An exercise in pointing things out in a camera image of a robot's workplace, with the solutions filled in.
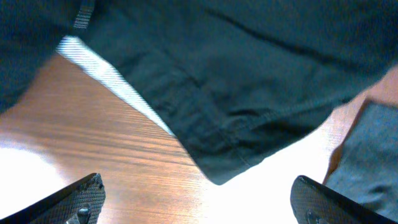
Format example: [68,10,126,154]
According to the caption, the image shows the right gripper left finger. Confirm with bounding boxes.
[1,173,106,224]

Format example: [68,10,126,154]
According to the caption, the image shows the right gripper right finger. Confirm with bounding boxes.
[290,175,397,224]

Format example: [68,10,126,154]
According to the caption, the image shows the black shorts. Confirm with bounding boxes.
[1,0,397,185]

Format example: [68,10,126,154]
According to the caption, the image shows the dark grey garment with white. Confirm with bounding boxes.
[325,103,397,222]

